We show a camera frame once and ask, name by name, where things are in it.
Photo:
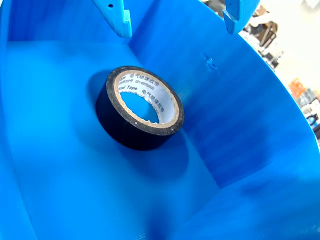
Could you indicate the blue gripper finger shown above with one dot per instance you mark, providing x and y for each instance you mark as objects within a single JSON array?
[
  {"x": 117, "y": 20},
  {"x": 240, "y": 15}
]

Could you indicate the black electrical tape roll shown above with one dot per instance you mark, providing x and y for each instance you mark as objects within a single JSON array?
[{"x": 120, "y": 127}]

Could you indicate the blue plastic box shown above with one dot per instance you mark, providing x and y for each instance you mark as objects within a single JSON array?
[{"x": 237, "y": 137}]

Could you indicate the orange object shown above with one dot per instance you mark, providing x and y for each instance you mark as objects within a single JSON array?
[{"x": 297, "y": 88}]

